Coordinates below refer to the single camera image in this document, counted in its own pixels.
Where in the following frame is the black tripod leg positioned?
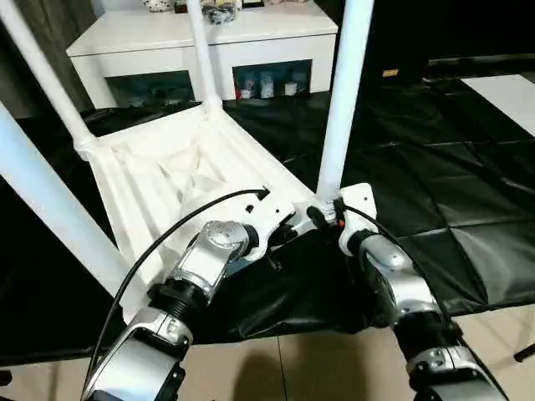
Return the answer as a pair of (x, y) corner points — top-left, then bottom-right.
(512, 342), (535, 363)

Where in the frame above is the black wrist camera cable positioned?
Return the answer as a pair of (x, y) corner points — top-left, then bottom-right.
(81, 189), (271, 398)
(342, 204), (509, 401)

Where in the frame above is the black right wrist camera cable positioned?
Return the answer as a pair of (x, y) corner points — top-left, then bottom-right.
(342, 204), (509, 401)

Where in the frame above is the white plastic table top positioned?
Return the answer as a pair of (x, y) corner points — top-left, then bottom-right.
(73, 99), (335, 325)

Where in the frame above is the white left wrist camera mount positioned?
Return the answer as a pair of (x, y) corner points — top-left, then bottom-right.
(244, 190), (296, 262)

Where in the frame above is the white cabinet with glass doors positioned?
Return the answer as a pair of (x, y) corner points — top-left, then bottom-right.
(66, 8), (339, 109)

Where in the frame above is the grey curtain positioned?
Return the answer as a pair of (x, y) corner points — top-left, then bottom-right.
(0, 0), (101, 120)

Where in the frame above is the white plastic table leg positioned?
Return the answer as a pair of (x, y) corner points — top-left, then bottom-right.
(186, 0), (222, 109)
(0, 102), (147, 318)
(316, 0), (374, 212)
(0, 0), (95, 151)

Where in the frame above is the black work mat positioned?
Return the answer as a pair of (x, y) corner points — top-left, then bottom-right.
(0, 79), (535, 368)

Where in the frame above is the black left wrist camera cable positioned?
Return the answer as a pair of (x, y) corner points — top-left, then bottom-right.
(81, 189), (271, 398)

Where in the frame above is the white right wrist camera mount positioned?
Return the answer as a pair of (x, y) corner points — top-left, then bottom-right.
(337, 182), (380, 256)

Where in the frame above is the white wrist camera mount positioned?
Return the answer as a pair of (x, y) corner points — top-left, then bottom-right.
(244, 190), (296, 262)
(337, 182), (380, 256)

